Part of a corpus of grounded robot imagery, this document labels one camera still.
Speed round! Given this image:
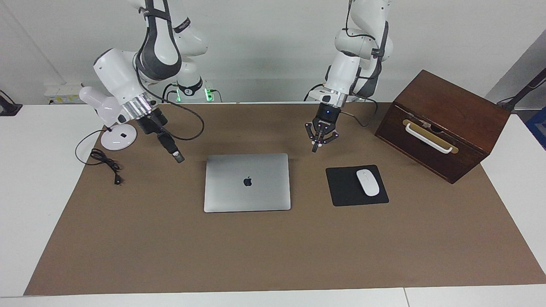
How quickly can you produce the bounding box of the blue crate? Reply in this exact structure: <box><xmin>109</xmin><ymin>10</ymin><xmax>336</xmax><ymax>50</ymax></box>
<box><xmin>526</xmin><ymin>107</ymin><xmax>546</xmax><ymax>151</ymax></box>

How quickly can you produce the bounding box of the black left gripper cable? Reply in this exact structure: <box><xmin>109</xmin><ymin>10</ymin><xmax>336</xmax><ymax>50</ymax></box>
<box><xmin>341</xmin><ymin>96</ymin><xmax>380</xmax><ymax>127</ymax></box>

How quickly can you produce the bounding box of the white desk lamp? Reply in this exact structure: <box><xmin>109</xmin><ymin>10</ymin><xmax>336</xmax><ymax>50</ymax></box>
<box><xmin>79</xmin><ymin>85</ymin><xmax>138</xmax><ymax>151</ymax></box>

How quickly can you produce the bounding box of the white box handle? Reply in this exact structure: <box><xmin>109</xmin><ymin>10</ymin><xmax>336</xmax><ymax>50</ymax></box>
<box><xmin>404</xmin><ymin>123</ymin><xmax>453</xmax><ymax>154</ymax></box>

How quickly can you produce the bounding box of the white power strip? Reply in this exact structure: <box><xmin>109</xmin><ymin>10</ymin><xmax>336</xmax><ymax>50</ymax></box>
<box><xmin>44</xmin><ymin>83</ymin><xmax>82</xmax><ymax>104</ymax></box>

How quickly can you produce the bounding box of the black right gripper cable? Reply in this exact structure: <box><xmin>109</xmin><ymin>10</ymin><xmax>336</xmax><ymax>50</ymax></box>
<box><xmin>147</xmin><ymin>100</ymin><xmax>205</xmax><ymax>141</ymax></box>

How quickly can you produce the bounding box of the white computer mouse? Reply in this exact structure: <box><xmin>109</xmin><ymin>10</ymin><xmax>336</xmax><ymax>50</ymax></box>
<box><xmin>356</xmin><ymin>169</ymin><xmax>380</xmax><ymax>197</ymax></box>

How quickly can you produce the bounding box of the silver Apple laptop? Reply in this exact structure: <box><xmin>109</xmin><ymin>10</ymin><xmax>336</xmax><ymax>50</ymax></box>
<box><xmin>203</xmin><ymin>153</ymin><xmax>292</xmax><ymax>213</ymax></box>

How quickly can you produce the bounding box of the gold handle plate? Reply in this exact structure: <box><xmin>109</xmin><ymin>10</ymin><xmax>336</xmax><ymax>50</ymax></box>
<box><xmin>402</xmin><ymin>119</ymin><xmax>459</xmax><ymax>154</ymax></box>

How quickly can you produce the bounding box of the dark brown wooden box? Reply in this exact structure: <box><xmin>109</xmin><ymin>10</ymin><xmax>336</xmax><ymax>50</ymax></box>
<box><xmin>375</xmin><ymin>70</ymin><xmax>511</xmax><ymax>184</ymax></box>

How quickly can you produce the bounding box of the black power cable plug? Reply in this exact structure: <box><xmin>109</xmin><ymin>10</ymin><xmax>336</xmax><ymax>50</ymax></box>
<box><xmin>75</xmin><ymin>128</ymin><xmax>124</xmax><ymax>185</ymax></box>

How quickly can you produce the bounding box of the black mouse pad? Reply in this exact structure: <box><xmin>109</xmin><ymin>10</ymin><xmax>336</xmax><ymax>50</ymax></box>
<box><xmin>325</xmin><ymin>165</ymin><xmax>389</xmax><ymax>207</ymax></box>

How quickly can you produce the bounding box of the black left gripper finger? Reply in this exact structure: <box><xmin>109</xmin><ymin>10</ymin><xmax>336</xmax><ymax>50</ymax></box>
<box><xmin>305</xmin><ymin>122</ymin><xmax>321</xmax><ymax>153</ymax></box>
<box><xmin>320</xmin><ymin>128</ymin><xmax>340</xmax><ymax>148</ymax></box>

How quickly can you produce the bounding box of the black stand base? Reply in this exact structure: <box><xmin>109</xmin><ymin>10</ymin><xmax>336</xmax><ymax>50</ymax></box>
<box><xmin>0</xmin><ymin>90</ymin><xmax>23</xmax><ymax>116</ymax></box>

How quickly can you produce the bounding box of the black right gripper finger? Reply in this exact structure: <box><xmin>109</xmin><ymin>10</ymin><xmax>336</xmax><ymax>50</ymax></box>
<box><xmin>164</xmin><ymin>132</ymin><xmax>186</xmax><ymax>162</ymax></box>
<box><xmin>157</xmin><ymin>133</ymin><xmax>183</xmax><ymax>164</ymax></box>

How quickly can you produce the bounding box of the black tripod leg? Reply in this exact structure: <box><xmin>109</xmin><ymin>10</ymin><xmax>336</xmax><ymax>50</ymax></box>
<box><xmin>497</xmin><ymin>67</ymin><xmax>546</xmax><ymax>112</ymax></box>

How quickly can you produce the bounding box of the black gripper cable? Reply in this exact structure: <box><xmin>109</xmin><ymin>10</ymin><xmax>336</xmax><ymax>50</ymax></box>
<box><xmin>147</xmin><ymin>100</ymin><xmax>205</xmax><ymax>141</ymax></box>
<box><xmin>341</xmin><ymin>96</ymin><xmax>380</xmax><ymax>127</ymax></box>

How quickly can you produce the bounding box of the brown table mat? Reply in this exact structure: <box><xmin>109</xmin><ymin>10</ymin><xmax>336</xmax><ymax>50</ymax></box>
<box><xmin>23</xmin><ymin>101</ymin><xmax>546</xmax><ymax>296</ymax></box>

